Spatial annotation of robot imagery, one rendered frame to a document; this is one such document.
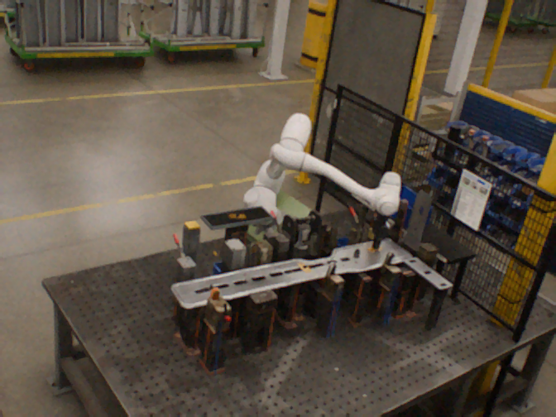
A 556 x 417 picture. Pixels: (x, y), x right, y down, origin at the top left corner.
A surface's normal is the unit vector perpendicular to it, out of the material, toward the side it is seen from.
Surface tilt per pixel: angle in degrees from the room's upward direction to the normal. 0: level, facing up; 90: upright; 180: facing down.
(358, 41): 90
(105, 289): 0
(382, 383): 0
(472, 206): 90
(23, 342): 0
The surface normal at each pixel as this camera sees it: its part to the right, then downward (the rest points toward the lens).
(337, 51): -0.82, 0.16
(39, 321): 0.13, -0.89
